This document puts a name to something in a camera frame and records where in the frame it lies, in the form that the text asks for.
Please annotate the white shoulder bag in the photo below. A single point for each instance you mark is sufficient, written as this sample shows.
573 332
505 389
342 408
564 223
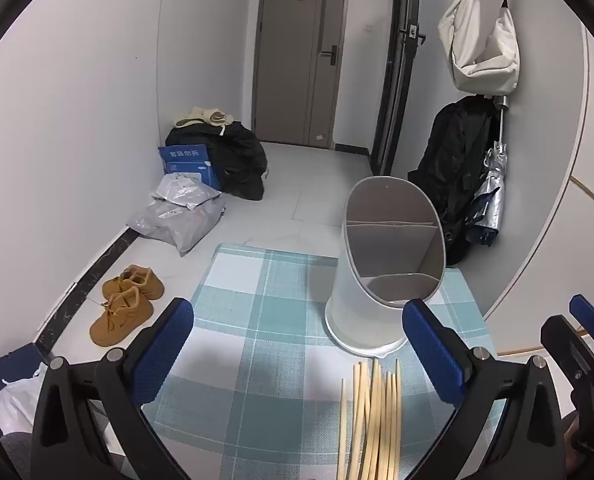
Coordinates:
480 61

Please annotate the white utensil holder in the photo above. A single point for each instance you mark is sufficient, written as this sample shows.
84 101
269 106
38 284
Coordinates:
392 251

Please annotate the teal plaid placemat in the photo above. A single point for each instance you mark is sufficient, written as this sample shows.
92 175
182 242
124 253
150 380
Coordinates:
257 389

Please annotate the grey entrance door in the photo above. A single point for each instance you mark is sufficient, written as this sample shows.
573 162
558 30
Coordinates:
298 50

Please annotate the black door frame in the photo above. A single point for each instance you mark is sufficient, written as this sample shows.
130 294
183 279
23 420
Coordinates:
404 40

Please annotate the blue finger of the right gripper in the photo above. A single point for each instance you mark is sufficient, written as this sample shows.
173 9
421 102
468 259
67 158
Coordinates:
583 312

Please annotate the blue cardboard box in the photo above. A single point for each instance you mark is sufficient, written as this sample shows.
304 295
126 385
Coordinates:
190 159

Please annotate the beige garment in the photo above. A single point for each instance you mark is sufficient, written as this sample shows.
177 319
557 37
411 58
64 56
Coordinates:
207 116

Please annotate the blue folder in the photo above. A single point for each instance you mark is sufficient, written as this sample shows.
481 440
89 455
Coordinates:
19 364

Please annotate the black clothes pile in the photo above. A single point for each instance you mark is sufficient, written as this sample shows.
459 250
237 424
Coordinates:
234 152

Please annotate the black hanging jacket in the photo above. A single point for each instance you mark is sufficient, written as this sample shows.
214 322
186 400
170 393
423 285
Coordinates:
450 171

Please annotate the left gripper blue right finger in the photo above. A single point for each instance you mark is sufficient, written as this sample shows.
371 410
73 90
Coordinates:
528 442

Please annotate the white plastic bag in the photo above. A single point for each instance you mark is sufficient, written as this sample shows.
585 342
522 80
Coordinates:
18 402

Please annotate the wooden chopstick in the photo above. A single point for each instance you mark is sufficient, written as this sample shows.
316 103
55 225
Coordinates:
356 382
342 433
362 421
398 422
380 450
369 469
390 412

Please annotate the silver folded umbrella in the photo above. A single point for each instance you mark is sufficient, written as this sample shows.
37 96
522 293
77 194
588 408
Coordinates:
485 217

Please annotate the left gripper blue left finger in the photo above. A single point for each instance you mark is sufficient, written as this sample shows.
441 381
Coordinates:
67 442

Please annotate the white parcel bag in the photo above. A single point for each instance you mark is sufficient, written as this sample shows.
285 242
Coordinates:
184 191

